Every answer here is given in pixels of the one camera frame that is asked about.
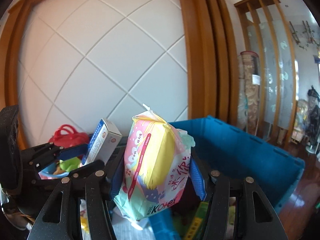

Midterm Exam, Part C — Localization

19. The green box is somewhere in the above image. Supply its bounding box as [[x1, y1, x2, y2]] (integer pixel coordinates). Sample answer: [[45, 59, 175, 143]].
[[172, 202, 208, 239]]

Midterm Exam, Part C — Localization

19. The rolled patterned carpet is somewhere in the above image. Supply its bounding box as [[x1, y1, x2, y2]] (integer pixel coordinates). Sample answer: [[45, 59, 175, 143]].
[[237, 50, 260, 135]]

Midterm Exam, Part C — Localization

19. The red toy suitcase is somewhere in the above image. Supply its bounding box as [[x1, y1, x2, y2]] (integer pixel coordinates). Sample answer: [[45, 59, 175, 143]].
[[48, 124, 90, 148]]

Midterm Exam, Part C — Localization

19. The blue plastic storage crate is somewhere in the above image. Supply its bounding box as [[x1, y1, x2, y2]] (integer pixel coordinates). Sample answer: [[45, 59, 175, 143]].
[[168, 115, 306, 214]]

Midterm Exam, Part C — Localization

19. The pastel sanitary pad pack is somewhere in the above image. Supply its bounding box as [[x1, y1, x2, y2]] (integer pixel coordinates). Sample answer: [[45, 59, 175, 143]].
[[114, 107, 195, 220]]

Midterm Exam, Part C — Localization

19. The blue white medicine box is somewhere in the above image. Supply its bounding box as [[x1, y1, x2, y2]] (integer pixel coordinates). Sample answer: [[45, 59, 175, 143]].
[[82, 118, 122, 165]]

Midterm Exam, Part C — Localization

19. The green frog plush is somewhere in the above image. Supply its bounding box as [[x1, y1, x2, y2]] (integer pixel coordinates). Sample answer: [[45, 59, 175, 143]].
[[59, 157, 81, 172]]

